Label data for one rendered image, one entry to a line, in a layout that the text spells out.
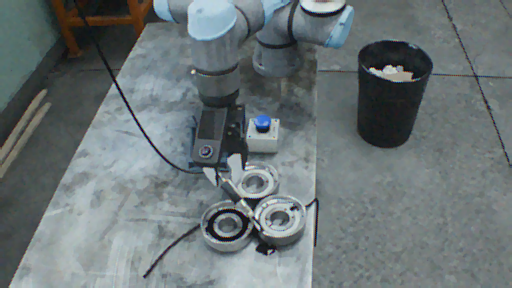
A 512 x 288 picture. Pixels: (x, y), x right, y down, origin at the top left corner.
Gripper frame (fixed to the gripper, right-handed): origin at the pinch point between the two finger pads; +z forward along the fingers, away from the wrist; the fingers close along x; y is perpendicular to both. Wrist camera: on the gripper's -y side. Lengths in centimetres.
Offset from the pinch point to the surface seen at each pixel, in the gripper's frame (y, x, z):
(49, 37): 185, 159, 49
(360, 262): 51, -37, 83
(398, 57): 137, -55, 37
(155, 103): 36.5, 26.9, 5.2
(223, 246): -8.9, -0.7, 8.0
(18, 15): 160, 158, 24
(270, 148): 19.4, -6.7, 5.6
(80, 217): -2.7, 33.0, 10.6
